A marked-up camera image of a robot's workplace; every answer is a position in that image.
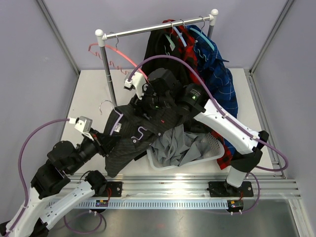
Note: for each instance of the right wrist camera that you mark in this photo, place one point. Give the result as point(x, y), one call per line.
point(137, 82)

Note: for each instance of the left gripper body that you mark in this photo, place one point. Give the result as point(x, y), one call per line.
point(90, 148)

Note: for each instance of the teal hanger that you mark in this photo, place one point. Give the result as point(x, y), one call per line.
point(202, 35)

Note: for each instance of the lilac hanger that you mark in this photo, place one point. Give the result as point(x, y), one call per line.
point(116, 127)

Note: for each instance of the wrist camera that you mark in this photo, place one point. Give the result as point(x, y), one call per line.
point(83, 125)
point(137, 82)

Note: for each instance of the white plastic basket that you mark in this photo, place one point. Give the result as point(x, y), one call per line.
point(216, 147)

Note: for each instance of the mint green hanger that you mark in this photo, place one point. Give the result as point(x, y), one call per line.
point(172, 44)

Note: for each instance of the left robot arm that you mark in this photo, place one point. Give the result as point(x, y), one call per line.
point(35, 217)

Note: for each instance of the black pinstripe shirt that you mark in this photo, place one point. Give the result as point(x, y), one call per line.
point(136, 132)

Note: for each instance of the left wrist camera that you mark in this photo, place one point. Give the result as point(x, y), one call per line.
point(83, 125)

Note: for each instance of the light blue hanger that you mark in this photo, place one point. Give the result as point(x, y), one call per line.
point(179, 34)

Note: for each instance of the black plain shirt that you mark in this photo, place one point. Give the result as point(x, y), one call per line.
point(158, 45)

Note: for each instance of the red black plaid shirt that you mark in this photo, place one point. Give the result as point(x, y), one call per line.
point(202, 54)

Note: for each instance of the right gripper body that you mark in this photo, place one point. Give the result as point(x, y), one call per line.
point(150, 103)

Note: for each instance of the aluminium rail base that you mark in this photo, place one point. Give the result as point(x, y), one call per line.
point(189, 192)

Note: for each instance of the clothes rack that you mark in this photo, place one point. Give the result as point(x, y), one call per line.
point(103, 37)

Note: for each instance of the grey shirt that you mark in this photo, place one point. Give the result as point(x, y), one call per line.
point(177, 147)

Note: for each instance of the blue plaid shirt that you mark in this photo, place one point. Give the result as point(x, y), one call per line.
point(217, 78)

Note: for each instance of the pink hanger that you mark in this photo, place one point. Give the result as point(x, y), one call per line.
point(118, 60)

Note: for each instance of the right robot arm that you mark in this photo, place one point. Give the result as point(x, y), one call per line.
point(162, 90)

